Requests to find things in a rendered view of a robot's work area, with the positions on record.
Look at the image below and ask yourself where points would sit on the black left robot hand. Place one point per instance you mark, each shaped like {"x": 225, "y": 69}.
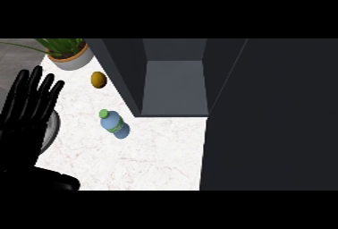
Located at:
{"x": 24, "y": 119}

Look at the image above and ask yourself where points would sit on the blue water bottle green cap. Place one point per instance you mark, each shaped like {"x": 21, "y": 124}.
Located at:
{"x": 114, "y": 123}

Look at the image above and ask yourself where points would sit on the dark grey open cabinet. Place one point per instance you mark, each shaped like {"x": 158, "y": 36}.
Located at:
{"x": 171, "y": 83}

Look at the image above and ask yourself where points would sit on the dark grey cabinet door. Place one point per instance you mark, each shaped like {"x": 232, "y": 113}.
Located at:
{"x": 272, "y": 119}

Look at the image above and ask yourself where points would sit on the grey round rimmed object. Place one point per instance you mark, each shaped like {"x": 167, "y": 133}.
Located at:
{"x": 50, "y": 134}

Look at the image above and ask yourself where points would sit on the brown round fruit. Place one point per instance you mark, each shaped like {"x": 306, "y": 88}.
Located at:
{"x": 98, "y": 79}

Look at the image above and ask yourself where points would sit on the green plant in grey pot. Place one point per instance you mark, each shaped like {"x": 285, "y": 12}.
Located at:
{"x": 70, "y": 53}

